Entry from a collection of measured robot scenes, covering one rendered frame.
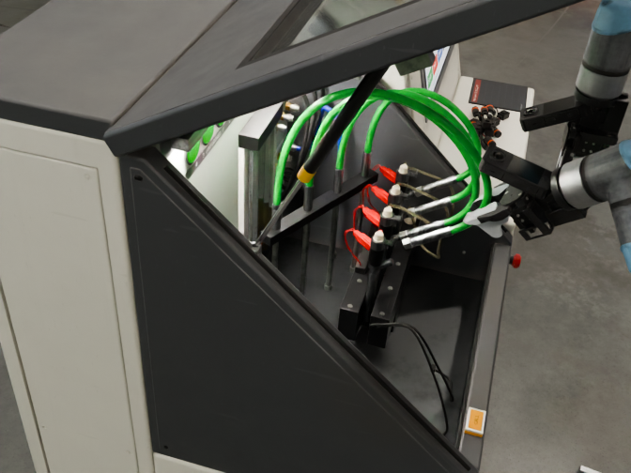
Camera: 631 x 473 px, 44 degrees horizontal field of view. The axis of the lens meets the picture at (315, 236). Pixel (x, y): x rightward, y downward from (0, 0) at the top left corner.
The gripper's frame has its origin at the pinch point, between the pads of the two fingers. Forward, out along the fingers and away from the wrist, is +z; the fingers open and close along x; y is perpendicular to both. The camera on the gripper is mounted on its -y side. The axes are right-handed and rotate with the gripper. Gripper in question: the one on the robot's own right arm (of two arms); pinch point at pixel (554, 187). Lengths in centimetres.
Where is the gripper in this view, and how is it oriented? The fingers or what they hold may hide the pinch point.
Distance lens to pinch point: 148.8
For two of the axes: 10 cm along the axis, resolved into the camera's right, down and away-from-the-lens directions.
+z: -0.6, 7.8, 6.2
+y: 9.6, 2.2, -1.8
